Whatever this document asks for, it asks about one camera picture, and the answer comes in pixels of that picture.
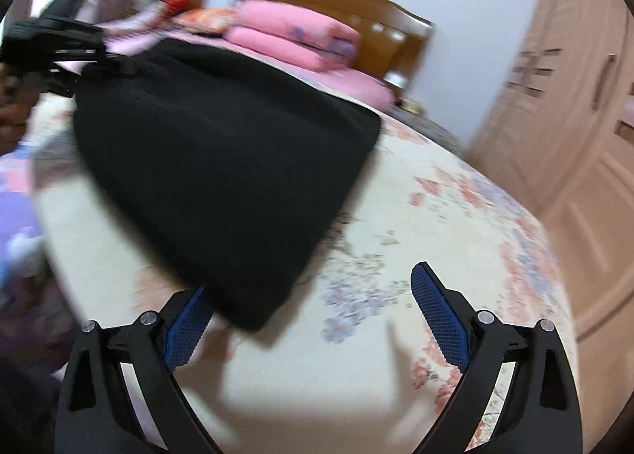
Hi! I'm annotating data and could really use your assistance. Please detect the wooden wardrobe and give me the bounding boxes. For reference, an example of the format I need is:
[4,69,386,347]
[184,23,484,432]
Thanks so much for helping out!
[465,0,634,346]

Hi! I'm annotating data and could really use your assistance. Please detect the person left hand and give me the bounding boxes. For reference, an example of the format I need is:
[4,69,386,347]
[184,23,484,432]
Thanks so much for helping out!
[0,64,40,155]

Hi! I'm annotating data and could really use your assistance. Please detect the purple floral sheet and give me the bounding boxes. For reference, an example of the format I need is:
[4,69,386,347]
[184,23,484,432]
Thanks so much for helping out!
[1,146,45,305]

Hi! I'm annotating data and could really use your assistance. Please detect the black pants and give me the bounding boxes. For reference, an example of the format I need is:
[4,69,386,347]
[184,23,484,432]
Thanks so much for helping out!
[73,38,380,331]

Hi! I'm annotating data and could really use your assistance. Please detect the floral cream blanket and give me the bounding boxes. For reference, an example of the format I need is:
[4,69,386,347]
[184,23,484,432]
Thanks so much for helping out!
[30,95,577,453]

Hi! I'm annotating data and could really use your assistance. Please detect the folded pink quilt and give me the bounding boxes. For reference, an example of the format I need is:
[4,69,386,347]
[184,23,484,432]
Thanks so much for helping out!
[223,0,361,72]

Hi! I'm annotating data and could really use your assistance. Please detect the orange patterned pillow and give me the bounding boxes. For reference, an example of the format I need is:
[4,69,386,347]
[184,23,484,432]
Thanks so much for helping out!
[172,7,237,35]

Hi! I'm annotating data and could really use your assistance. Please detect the pink bed sheet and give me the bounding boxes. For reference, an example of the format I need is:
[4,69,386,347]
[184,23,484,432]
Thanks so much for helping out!
[97,11,395,111]

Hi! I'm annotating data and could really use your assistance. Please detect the red pillow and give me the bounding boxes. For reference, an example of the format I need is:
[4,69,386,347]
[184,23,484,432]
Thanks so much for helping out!
[157,0,201,18]

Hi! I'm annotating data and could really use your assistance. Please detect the pink floral duvet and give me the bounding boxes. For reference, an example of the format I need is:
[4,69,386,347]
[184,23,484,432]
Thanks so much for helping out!
[98,1,168,56]

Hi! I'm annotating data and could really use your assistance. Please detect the wooden headboard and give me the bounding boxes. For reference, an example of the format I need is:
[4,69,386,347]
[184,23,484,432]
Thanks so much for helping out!
[232,0,434,96]

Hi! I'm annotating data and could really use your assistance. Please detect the floral covered nightstand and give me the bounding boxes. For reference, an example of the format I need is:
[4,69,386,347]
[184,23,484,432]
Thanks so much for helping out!
[385,105,462,157]

